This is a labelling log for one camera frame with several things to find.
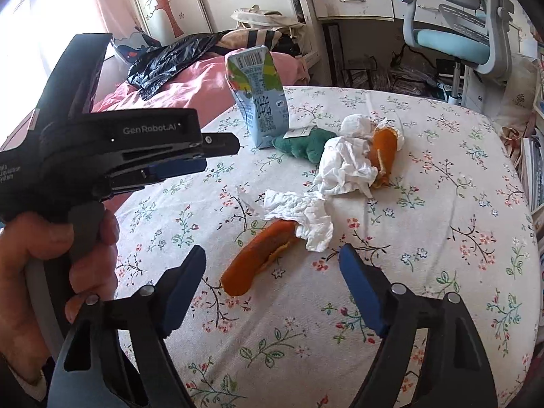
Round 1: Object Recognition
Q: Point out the white paper shopping bag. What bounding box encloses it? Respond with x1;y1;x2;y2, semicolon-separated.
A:
493;53;539;135

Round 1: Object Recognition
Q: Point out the green plush toy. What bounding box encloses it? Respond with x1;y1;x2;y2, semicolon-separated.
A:
272;128;337;165

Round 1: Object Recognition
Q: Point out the person's left hand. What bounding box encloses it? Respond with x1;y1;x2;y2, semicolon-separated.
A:
1;211;119;387

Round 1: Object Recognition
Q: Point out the striped beige bag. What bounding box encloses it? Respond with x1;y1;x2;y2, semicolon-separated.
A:
218;5;312;57

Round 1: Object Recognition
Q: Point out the blue green milk carton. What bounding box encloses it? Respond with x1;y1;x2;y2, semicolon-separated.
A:
225;46;290;149

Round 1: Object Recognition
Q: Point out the floral bed sheet mattress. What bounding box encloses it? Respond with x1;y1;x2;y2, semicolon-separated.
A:
116;87;541;407

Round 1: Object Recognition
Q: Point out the white tissue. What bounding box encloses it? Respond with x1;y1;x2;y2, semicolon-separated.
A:
237;187;334;252
314;114;378;198

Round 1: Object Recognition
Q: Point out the white desk with drawers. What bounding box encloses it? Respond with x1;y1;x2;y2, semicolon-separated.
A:
307;0;522;86

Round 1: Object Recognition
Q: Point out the blue grey desk chair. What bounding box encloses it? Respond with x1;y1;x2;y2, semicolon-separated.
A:
398;0;514;105

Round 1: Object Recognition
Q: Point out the black plastic bag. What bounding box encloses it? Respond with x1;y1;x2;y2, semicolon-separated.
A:
126;31;229;100

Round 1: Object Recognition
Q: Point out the orange peel far piece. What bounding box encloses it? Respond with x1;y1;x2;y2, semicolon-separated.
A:
368;127;398;189

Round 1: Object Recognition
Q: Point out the pink blanket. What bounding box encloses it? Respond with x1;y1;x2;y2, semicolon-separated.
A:
90;50;307;214

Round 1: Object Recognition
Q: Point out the white rolling book cart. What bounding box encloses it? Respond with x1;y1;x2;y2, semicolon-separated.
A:
520;55;543;262

